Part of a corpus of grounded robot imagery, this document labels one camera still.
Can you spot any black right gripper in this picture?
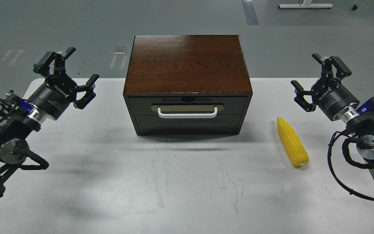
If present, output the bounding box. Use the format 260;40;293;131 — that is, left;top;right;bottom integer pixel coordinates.
291;53;359;121

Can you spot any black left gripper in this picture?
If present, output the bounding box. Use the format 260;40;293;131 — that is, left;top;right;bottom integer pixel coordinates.
27;47;99;120

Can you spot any yellow corn cob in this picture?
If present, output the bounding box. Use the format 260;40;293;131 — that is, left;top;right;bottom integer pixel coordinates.
277;116;309;167

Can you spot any drawer with white handle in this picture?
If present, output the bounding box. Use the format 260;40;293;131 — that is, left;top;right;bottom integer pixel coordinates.
128;96;247;115

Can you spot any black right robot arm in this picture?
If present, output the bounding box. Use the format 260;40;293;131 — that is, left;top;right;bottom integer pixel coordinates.
291;53;374;201

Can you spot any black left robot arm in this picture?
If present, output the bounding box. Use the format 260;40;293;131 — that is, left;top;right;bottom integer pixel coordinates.
0;47;99;198

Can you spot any dark wooden drawer cabinet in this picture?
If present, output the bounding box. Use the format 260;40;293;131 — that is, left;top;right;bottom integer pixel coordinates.
123;35;253;136

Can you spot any white stand base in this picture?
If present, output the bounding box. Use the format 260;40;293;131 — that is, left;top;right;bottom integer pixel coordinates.
278;0;333;9

